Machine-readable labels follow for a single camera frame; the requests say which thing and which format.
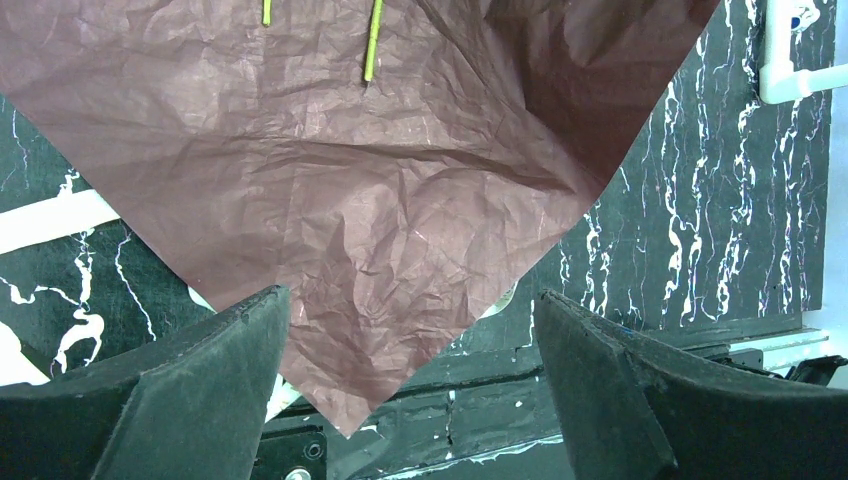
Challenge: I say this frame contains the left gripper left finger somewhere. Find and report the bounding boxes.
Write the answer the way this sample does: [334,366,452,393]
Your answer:
[1,286,290,479]

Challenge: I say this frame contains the red wrapping paper sheet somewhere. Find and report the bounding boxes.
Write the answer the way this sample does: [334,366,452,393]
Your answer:
[1,1,716,436]

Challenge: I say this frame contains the yellow fake flower bunch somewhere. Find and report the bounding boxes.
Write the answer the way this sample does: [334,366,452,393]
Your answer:
[362,0,384,84]

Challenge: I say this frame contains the pink fake flower bunch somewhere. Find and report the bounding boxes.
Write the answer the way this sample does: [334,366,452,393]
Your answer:
[261,0,272,27]

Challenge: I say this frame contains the white PVC pipe frame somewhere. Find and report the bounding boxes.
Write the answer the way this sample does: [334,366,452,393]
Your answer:
[758,0,847,105]

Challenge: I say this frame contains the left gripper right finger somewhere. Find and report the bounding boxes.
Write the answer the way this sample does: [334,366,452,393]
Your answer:
[534,290,847,479]

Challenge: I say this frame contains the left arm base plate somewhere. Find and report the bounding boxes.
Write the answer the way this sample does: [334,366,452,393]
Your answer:
[250,426,327,480]

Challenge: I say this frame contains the aluminium rail frame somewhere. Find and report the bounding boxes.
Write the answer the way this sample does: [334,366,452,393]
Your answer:
[729,328,847,374]

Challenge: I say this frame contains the beige ribbon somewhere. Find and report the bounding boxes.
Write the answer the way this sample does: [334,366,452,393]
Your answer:
[1,189,120,254]

